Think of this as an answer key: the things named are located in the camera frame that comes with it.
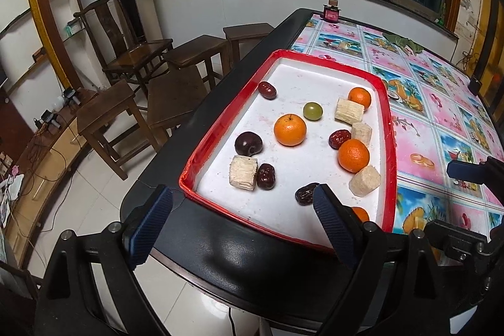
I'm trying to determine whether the dark jujube date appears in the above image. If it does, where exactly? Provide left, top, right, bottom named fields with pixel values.
left=295, top=183, right=320, bottom=206
left=257, top=163, right=276, bottom=190

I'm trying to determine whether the red jujube date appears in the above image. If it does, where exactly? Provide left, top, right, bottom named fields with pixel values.
left=329, top=129, right=352, bottom=150
left=258, top=81, right=277, bottom=100

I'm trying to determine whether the fruit print tablecloth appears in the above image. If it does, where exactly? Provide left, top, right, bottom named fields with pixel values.
left=289, top=14, right=504, bottom=266

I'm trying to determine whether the green grape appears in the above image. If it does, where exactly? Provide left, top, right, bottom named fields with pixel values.
left=303, top=102, right=324, bottom=121

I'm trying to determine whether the small black device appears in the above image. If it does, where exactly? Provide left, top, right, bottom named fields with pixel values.
left=63, top=87, right=81, bottom=106
left=37, top=110, right=61, bottom=130

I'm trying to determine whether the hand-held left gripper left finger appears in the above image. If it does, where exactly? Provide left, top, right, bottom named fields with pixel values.
left=35, top=184, right=174, bottom=336

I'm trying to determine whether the wooden armchair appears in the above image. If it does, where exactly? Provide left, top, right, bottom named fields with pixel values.
left=73, top=0, right=174, bottom=96

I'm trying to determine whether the dark purple plum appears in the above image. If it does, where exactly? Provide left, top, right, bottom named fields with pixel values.
left=235, top=132, right=264, bottom=157

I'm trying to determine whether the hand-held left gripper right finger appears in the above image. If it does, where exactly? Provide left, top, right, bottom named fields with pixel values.
left=313, top=184, right=451, bottom=336

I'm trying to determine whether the low wooden cabinet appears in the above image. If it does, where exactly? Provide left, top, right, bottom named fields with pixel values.
left=0, top=86, right=99, bottom=270

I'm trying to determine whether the wafer piece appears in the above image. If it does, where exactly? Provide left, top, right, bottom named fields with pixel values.
left=350, top=122, right=373, bottom=148

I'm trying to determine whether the red tray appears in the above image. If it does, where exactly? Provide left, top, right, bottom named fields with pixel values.
left=179, top=49, right=398, bottom=254

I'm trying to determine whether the beige wafer block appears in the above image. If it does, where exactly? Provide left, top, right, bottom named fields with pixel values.
left=349, top=165, right=382, bottom=197
left=335, top=98, right=365, bottom=124

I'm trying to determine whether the red jar with lid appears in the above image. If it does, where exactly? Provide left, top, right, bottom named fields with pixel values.
left=322, top=0, right=341, bottom=24

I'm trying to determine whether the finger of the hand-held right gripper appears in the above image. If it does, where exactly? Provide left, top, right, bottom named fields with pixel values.
left=424, top=220, right=493, bottom=271
left=447, top=156, right=504, bottom=189

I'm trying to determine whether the orange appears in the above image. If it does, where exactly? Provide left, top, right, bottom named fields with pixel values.
left=338, top=139, right=371, bottom=174
left=348, top=206, right=371, bottom=223
left=348, top=87, right=372, bottom=110
left=274, top=113, right=307, bottom=147

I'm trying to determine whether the wooden stool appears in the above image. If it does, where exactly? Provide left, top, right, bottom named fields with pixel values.
left=163, top=35, right=229, bottom=85
left=222, top=23, right=275, bottom=65
left=146, top=64, right=209, bottom=140
left=76, top=79, right=158, bottom=181

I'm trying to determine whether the wooden wall shelf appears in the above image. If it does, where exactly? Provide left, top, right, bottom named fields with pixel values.
left=0, top=0, right=85, bottom=93

